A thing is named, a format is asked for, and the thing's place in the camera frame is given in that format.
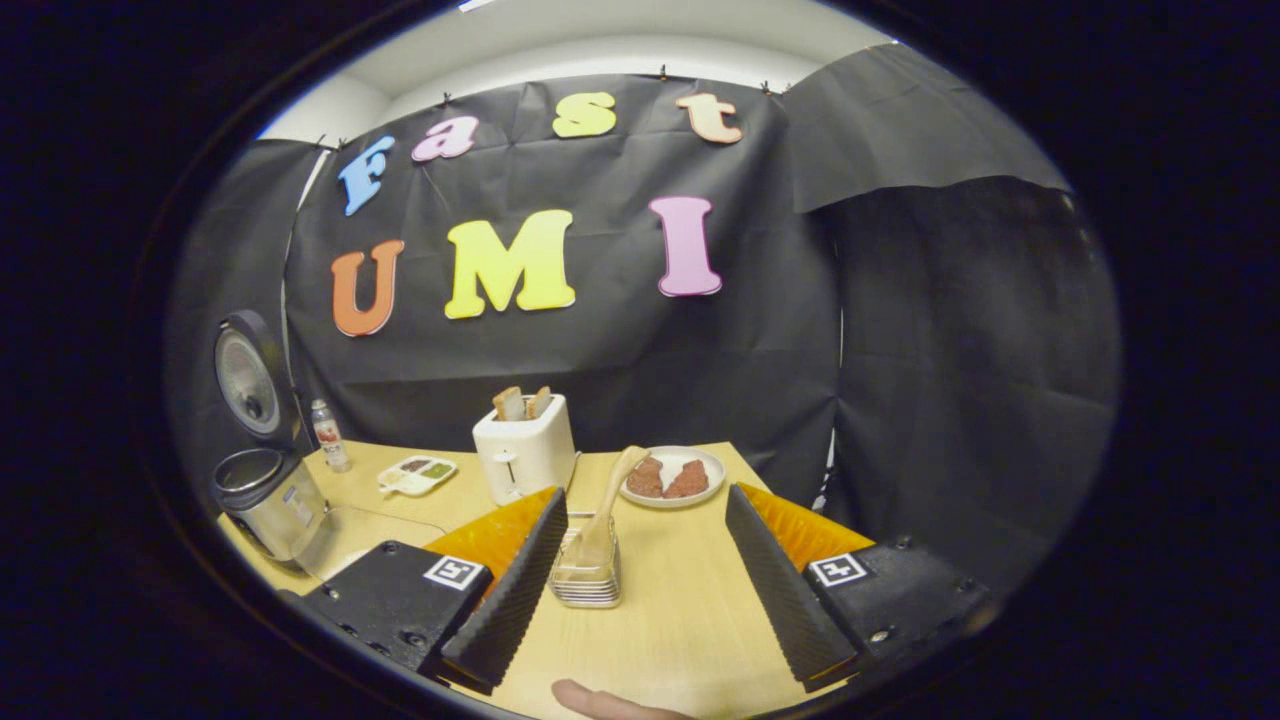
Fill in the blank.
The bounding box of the black backdrop cloth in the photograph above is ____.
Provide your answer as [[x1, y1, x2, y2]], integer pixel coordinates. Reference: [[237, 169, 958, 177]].
[[165, 42, 1121, 591]]

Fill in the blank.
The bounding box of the white toaster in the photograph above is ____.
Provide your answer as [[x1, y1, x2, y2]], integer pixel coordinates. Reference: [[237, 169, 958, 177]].
[[472, 393, 579, 508]]

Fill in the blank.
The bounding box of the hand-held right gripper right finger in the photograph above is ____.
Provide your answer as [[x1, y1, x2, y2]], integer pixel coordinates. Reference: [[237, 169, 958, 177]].
[[722, 483, 1001, 693]]

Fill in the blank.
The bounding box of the clear chopstick holder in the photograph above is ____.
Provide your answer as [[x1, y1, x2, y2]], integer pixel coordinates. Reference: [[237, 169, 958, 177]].
[[548, 518, 623, 610]]

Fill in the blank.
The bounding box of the white divided sauce dish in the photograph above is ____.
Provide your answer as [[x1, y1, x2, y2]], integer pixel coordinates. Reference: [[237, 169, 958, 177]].
[[377, 455, 460, 498]]

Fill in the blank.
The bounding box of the wooden spoon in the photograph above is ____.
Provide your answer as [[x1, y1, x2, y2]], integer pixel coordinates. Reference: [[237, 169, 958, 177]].
[[570, 446, 652, 573]]

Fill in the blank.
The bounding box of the black silver rice cooker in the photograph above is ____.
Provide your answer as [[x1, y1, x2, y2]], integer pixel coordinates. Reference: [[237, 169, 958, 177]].
[[208, 309, 334, 574]]

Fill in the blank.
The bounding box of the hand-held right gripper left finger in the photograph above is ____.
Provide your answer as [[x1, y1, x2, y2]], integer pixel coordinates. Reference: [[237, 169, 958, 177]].
[[285, 486, 569, 697]]

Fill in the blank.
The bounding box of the white plate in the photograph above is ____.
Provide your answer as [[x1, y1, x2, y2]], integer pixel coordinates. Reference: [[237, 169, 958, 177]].
[[619, 446, 727, 510]]

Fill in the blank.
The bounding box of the small clear bottle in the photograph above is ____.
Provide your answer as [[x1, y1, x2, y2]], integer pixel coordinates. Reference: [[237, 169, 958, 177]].
[[310, 400, 353, 474]]

